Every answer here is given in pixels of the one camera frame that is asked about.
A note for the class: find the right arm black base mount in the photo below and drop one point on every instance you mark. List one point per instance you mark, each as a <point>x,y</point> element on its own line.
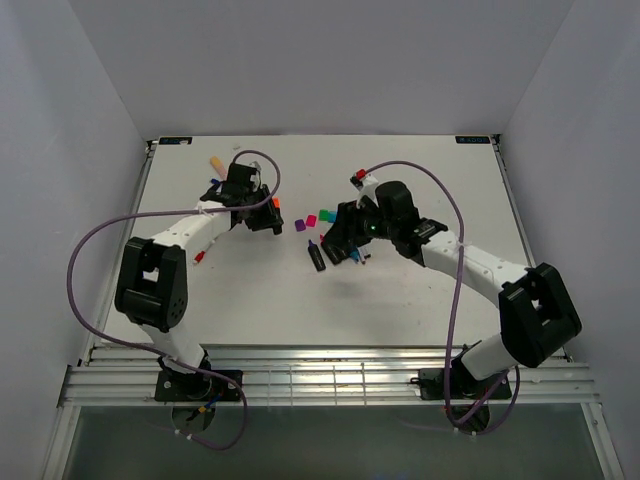
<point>430,382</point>

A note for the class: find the peach pastel highlighter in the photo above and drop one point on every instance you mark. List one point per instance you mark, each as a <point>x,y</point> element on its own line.
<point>219,167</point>

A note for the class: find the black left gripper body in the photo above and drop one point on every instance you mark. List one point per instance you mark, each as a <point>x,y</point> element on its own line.
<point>252,198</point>

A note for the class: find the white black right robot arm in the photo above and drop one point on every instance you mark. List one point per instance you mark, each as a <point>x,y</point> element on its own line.
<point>537,315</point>

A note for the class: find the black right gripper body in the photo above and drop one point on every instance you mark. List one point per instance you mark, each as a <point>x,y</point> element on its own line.
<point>380,226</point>

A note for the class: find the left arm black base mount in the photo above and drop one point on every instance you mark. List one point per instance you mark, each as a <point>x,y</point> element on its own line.
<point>193,387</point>

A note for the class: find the right blue corner label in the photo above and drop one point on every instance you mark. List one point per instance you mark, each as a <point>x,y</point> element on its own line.
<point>472,140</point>

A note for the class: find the aluminium frame rail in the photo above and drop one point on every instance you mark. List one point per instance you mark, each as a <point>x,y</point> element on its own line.
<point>321,376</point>

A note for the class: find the left blue corner label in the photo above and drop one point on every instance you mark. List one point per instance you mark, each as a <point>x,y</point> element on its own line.
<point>175,141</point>

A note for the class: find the purple cap black highlighter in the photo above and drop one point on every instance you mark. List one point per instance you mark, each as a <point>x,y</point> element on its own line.
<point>316,256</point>

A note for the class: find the blue corner label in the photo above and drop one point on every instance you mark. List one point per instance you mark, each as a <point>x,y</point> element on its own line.
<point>472,140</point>
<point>175,141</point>

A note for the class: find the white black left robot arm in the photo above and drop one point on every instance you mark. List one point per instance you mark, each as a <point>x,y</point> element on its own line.
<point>152,287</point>

